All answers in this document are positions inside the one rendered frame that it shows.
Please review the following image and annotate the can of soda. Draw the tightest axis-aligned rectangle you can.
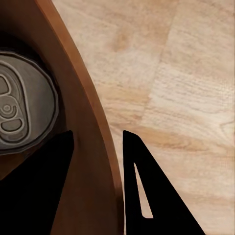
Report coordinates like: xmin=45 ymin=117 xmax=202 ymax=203
xmin=0 ymin=47 xmax=60 ymax=155

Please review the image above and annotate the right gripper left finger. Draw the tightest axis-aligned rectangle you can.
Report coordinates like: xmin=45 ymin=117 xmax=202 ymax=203
xmin=0 ymin=130 xmax=74 ymax=235

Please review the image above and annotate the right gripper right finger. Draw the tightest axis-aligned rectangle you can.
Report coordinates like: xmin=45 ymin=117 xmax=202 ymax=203
xmin=123 ymin=130 xmax=206 ymax=235

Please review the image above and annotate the trash can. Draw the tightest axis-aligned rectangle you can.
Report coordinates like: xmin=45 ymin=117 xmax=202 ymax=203
xmin=0 ymin=0 xmax=125 ymax=235

